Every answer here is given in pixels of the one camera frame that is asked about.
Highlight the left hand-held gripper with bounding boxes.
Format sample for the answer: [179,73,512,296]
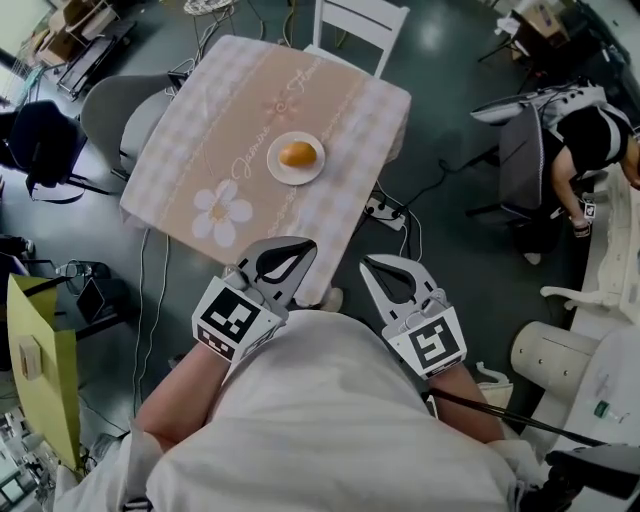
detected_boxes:
[191,237,320,363]

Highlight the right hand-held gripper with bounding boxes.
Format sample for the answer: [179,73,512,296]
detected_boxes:
[360,254,469,382]

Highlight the white round plate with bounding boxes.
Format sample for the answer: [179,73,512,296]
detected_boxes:
[266,130,327,187]

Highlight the orange bun food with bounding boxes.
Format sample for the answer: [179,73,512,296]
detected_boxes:
[278,141,317,169]

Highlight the person's right forearm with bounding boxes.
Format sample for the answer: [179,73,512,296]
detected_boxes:
[424,363,507,447]

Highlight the person's left forearm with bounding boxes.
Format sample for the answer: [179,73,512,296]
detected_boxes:
[134,343,237,454]

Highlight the white power strip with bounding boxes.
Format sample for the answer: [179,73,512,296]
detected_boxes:
[364,196,408,233]

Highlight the beige flowered tablecloth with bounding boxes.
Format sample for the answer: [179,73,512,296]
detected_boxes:
[119,34,413,309]

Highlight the person's white shirt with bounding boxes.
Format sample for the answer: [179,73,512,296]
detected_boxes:
[53,309,547,512]

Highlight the white round cabinet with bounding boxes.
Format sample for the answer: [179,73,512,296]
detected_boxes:
[509,320,602,402]

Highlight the grey padded office chair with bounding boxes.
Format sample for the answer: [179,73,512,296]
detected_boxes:
[465,103,552,227]

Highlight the dark laptop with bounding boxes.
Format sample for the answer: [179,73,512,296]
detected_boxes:
[76,277,107,324]

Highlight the white ornate furniture piece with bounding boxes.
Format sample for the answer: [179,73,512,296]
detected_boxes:
[539,163,640,332]

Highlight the grey shell chair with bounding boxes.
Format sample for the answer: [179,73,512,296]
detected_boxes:
[79,73,175,182]

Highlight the clear bottle green cap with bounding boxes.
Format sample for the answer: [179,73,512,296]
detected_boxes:
[592,399,632,425]

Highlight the white wooden chair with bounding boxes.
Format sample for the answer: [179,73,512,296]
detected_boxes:
[302,0,411,79]

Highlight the wicker basket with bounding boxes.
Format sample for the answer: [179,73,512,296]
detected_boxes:
[182,0,237,17]

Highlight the black backpack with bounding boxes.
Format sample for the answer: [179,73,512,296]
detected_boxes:
[0,99,110,204]

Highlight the yellow board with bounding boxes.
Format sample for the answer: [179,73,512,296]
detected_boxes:
[6,273,82,472]

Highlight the small wooden block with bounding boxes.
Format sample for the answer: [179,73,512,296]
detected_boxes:
[18,335,44,382]

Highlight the black wheeled cart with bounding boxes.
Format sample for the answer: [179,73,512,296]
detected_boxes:
[37,0,137,102]

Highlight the cardboard box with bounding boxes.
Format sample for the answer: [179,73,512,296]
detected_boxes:
[513,0,572,42]

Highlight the black cable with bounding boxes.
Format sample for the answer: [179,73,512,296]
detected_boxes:
[394,158,501,217]

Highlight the white cable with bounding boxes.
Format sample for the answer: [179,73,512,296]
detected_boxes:
[130,227,172,420]

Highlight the black strap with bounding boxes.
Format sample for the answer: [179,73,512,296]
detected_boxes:
[424,389,607,448]

